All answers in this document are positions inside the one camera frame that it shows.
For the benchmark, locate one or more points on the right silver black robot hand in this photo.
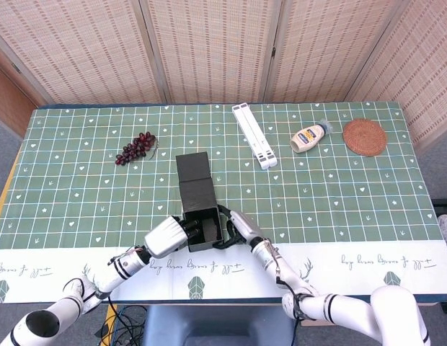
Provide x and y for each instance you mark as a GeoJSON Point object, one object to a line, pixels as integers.
{"type": "Point", "coordinates": [247, 229]}

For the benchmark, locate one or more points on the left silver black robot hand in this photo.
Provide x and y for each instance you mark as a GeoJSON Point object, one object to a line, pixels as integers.
{"type": "Point", "coordinates": [164, 238]}

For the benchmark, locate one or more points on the black paper box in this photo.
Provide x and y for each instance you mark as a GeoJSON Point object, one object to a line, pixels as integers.
{"type": "Point", "coordinates": [196, 194]}

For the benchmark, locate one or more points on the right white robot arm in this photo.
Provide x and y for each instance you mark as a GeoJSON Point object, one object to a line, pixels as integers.
{"type": "Point", "coordinates": [353, 306]}

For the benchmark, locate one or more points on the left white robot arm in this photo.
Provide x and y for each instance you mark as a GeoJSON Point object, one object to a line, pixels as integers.
{"type": "Point", "coordinates": [126, 265]}

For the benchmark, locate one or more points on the green grid tablecloth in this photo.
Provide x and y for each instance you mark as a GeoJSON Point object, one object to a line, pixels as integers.
{"type": "Point", "coordinates": [83, 187]}

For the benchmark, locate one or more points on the white folding stand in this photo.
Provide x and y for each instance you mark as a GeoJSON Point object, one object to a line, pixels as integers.
{"type": "Point", "coordinates": [252, 133]}

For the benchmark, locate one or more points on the dark red grape bunch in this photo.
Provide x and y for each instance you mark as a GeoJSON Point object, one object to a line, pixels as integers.
{"type": "Point", "coordinates": [137, 146]}

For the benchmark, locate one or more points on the dark grey robot torso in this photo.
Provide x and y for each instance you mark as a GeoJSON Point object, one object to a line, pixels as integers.
{"type": "Point", "coordinates": [216, 324]}

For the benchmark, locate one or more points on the mayonnaise squeeze bottle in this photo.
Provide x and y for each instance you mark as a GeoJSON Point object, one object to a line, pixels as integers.
{"type": "Point", "coordinates": [306, 138]}

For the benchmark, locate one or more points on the round woven brown coaster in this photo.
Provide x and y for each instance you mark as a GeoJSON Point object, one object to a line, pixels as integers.
{"type": "Point", "coordinates": [364, 137]}

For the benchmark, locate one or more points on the bamboo folding screen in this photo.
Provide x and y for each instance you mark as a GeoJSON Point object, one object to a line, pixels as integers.
{"type": "Point", "coordinates": [209, 50]}

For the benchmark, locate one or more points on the brown wooden door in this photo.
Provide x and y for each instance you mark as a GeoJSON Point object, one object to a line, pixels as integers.
{"type": "Point", "coordinates": [7, 104]}

